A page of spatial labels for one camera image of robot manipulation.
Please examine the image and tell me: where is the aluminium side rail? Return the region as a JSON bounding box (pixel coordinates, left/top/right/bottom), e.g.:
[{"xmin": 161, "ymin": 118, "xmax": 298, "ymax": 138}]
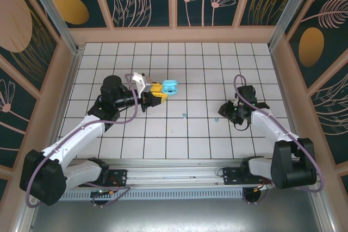
[
  {"xmin": 54, "ymin": 48, "xmax": 83, "ymax": 148},
  {"xmin": 268, "ymin": 46, "xmax": 310, "ymax": 162}
]

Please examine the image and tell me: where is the small circuit board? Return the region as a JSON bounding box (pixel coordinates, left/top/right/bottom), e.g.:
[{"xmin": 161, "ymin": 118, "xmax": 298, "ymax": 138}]
[{"xmin": 91, "ymin": 189, "xmax": 116, "ymax": 198}]

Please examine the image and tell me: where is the blue earbud charging case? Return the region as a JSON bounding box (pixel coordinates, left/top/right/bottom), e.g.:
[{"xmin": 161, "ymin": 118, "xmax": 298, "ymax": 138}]
[{"xmin": 161, "ymin": 79, "xmax": 179, "ymax": 96}]

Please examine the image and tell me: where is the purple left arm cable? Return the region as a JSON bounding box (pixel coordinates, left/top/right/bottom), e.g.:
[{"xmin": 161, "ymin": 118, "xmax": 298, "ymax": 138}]
[{"xmin": 26, "ymin": 73, "xmax": 139, "ymax": 208}]

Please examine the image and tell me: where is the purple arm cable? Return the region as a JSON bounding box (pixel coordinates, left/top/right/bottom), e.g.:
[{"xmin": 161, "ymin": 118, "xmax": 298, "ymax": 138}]
[
  {"xmin": 233, "ymin": 74, "xmax": 326, "ymax": 193},
  {"xmin": 26, "ymin": 73, "xmax": 139, "ymax": 208}
]

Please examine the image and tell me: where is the aluminium frame post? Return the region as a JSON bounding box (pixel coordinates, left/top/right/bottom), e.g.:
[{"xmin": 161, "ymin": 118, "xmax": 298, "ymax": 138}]
[
  {"xmin": 22, "ymin": 0, "xmax": 81, "ymax": 55},
  {"xmin": 268, "ymin": 0, "xmax": 319, "ymax": 48}
]

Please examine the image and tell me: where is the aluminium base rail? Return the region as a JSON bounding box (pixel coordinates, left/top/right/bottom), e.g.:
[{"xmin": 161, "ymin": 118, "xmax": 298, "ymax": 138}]
[{"xmin": 76, "ymin": 158, "xmax": 275, "ymax": 189}]

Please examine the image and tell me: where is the red yellow wire bundle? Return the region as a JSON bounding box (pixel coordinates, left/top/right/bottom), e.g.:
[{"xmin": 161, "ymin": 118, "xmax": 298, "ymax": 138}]
[{"xmin": 251, "ymin": 179, "xmax": 274, "ymax": 192}]

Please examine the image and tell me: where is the grey metal base plate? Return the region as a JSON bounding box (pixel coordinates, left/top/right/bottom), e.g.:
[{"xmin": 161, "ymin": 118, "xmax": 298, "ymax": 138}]
[{"xmin": 27, "ymin": 198, "xmax": 324, "ymax": 232}]

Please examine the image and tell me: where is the perforated metal cable tray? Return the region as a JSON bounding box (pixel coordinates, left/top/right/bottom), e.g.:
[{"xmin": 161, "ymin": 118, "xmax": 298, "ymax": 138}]
[{"xmin": 59, "ymin": 188, "xmax": 245, "ymax": 200}]

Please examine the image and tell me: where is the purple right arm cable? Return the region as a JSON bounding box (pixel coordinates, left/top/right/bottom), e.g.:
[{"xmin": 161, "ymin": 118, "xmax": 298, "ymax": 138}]
[{"xmin": 233, "ymin": 74, "xmax": 326, "ymax": 193}]

